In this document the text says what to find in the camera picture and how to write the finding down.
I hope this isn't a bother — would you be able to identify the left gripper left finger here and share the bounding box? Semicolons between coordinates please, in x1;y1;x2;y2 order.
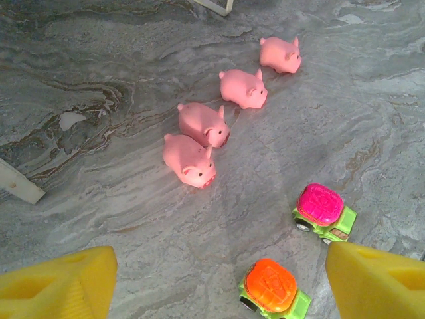
0;245;118;319

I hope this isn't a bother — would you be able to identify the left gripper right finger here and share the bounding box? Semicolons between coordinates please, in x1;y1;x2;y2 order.
325;241;425;319

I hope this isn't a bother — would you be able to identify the green toy car pink top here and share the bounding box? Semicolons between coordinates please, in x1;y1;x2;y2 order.
292;182;358;246

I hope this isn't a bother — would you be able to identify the green toy car orange top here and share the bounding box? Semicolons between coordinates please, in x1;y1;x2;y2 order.
238;258;312;319

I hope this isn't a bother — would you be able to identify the pink pig toy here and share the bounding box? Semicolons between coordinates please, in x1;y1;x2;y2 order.
177;102;231;149
259;36;302;74
218;68;269;110
162;133;217;189

